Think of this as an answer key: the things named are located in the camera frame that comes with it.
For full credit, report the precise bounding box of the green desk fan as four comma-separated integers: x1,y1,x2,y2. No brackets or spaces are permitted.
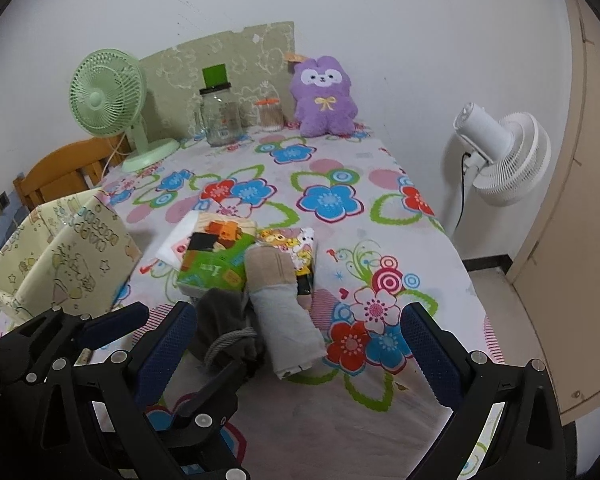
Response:
69,49,181,173

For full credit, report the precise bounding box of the white standing fan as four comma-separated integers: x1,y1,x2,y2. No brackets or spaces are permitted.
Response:
440,101,552,236

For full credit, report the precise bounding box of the floral tablecloth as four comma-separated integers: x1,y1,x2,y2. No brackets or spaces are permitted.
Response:
0,122,506,480

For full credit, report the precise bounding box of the green patterned board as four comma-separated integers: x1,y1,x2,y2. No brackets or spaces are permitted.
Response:
139,21,297,143

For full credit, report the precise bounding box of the yellow patterned storage box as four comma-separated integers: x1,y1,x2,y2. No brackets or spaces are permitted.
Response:
0,187,143,321

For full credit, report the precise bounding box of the beige door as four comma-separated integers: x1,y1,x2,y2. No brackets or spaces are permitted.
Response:
505,0,600,423

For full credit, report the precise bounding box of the purple plush toy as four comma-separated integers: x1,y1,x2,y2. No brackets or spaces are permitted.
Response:
284,52,359,138

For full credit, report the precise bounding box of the black fan cable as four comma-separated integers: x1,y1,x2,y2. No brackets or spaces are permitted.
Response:
452,152,473,233

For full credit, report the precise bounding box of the glass jar with black lid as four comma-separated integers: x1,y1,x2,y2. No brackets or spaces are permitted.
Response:
194,86,243,148

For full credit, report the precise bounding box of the beige white cloth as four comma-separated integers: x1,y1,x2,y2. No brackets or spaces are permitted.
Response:
243,244,327,380

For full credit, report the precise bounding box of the white soft tissue pack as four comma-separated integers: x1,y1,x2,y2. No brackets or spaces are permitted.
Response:
156,210,201,267

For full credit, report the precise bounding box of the yellow cartoon packet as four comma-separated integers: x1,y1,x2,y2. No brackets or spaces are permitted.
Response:
257,226,318,301

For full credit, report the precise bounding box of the grey drawstring bag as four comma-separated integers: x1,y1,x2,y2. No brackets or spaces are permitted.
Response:
190,287,268,378

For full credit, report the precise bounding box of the green tissue pack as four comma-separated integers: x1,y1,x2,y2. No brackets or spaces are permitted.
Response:
176,215,258,296

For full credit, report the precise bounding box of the orange black patterned pouch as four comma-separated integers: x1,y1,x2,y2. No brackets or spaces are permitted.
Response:
186,219,257,253

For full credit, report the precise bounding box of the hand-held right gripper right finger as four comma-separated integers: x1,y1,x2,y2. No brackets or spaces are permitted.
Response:
401,303,568,480

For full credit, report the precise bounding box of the green square card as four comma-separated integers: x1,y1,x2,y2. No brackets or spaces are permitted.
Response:
202,63,229,90

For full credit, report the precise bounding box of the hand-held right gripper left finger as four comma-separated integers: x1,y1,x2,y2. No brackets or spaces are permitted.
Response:
35,302,199,480

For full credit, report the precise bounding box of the cream fan cable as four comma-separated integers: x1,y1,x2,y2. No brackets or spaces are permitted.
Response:
99,132,127,183

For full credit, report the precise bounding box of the cotton swab jar orange lid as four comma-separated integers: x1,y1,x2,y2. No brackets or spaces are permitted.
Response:
254,98,284,132

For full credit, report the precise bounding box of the wooden chair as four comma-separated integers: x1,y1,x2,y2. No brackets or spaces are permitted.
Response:
12,136,133,211

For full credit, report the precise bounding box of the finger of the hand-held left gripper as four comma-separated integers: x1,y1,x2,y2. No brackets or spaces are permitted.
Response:
152,359,261,480
0,303,151,391

